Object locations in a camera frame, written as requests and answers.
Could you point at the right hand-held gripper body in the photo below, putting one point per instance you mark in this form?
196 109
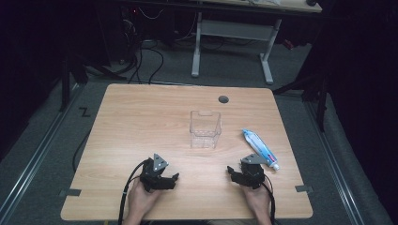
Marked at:
254 173

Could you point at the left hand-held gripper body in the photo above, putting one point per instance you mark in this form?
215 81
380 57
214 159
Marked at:
152 175

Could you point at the person's left hand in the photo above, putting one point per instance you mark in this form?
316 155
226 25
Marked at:
141 200

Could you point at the blue white toothpaste tube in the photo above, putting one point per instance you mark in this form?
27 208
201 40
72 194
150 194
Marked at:
259 148

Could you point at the clear plastic container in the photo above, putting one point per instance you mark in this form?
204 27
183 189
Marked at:
205 129

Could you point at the grey tape strip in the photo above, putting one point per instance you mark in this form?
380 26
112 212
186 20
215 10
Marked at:
70 192
303 188

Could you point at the black round table grommet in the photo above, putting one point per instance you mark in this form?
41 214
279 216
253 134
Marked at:
223 99

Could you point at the black metal stand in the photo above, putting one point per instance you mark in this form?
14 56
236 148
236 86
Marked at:
67 81
320 103

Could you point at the light wooden desk top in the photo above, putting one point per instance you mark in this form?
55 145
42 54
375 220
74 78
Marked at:
269 5

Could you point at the metal floor rail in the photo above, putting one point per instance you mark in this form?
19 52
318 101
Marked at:
331 159
34 159

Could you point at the white metal desk frame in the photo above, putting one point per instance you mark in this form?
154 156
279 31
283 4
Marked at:
234 29

